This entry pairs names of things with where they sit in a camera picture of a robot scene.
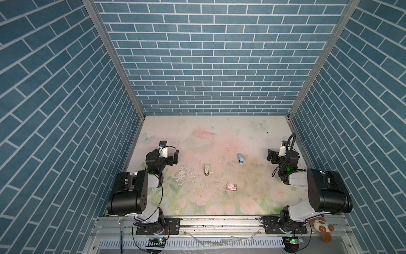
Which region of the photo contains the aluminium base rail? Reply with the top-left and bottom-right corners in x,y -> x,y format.
89,215 -> 324,243

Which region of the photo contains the white slotted cable duct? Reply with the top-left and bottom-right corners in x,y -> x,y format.
98,237 -> 285,250

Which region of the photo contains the plush toy animal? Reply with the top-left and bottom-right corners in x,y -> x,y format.
310,217 -> 335,243

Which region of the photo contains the beige stapler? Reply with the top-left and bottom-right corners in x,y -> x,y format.
204,164 -> 210,176

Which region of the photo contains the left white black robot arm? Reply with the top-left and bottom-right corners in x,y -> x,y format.
107,146 -> 179,226

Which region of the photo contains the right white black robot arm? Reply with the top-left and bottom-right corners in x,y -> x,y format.
267,134 -> 353,226

